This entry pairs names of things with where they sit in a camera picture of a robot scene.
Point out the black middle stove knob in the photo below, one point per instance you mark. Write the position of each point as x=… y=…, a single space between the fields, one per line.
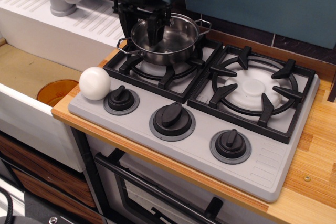
x=172 y=122

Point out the black left stove knob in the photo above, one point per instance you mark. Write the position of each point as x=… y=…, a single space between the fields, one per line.
x=121 y=101

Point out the lower wooden drawer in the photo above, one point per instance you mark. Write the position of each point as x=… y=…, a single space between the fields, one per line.
x=70 y=207

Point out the grey toy stove top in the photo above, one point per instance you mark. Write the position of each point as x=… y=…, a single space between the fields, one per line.
x=262 y=175

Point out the oven door with handle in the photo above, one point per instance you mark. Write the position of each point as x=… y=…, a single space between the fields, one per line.
x=152 y=203

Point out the white mushroom ball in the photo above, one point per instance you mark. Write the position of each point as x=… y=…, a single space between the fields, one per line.
x=94 y=83

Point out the orange plastic bowl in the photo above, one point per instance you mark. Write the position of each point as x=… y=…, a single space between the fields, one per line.
x=55 y=91

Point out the stainless steel pot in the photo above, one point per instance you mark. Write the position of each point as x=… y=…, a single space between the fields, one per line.
x=177 y=45

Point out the black burner grate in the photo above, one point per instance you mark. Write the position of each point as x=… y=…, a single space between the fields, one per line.
x=175 y=82
x=262 y=94

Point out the white toy sink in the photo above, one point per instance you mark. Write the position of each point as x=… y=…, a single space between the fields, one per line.
x=38 y=48

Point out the black left burner grate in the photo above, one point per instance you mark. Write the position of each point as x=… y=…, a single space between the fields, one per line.
x=175 y=82

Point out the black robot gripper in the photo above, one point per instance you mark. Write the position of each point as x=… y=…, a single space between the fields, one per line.
x=130 y=10

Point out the black right stove knob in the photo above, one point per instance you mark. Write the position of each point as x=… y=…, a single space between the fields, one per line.
x=230 y=147

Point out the brass screw in counter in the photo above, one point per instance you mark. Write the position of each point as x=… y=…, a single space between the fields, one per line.
x=307 y=178

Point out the upper wooden drawer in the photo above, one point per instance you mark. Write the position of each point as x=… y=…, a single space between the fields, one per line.
x=54 y=172

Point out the black stove knob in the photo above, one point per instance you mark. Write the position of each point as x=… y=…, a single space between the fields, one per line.
x=230 y=147
x=121 y=101
x=172 y=122

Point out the wooden drawer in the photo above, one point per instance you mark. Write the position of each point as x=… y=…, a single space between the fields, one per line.
x=54 y=172
x=70 y=207

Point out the black right burner grate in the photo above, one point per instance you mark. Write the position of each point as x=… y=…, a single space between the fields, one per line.
x=262 y=94

